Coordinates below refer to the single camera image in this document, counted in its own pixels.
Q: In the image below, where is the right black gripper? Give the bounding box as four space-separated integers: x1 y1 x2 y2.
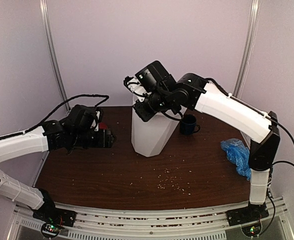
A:
132 89 173 121

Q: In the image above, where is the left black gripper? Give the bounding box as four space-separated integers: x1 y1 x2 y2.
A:
71 128 117 148

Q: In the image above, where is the white faceted trash bin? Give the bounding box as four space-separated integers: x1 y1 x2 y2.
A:
131 107 186 158

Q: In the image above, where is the blue plastic trash bag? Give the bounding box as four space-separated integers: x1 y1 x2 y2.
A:
220 138 251 181

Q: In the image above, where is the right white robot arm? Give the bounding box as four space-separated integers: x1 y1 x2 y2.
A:
123 60 280 221

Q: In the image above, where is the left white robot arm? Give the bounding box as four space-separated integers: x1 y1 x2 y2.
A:
0 104 116 222

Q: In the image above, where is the red patterned plate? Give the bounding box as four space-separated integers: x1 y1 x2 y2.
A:
99 122 109 130

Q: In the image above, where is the dark blue enamel mug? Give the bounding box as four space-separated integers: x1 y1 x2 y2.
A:
179 114 201 136

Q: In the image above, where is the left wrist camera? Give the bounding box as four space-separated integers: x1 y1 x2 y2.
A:
91 107 104 132

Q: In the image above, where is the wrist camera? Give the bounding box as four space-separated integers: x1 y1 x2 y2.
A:
91 107 104 132
123 76 148 98

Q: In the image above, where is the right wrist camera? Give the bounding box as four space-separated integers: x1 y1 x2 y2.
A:
123 76 148 98

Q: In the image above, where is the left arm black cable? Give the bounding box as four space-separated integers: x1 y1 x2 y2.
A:
0 93 111 146

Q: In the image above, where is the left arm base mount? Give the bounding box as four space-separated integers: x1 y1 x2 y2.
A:
31 208 77 239

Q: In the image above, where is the right aluminium corner post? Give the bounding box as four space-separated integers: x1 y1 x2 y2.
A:
226 0 260 113

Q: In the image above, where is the aluminium corner post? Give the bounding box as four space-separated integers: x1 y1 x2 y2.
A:
39 0 68 101
226 0 260 113

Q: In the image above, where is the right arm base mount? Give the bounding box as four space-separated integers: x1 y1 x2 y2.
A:
226 207 269 238

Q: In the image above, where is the left aluminium corner post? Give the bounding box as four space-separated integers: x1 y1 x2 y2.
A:
39 0 68 101

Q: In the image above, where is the aluminium front rail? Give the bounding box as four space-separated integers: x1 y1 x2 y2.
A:
13 196 288 240

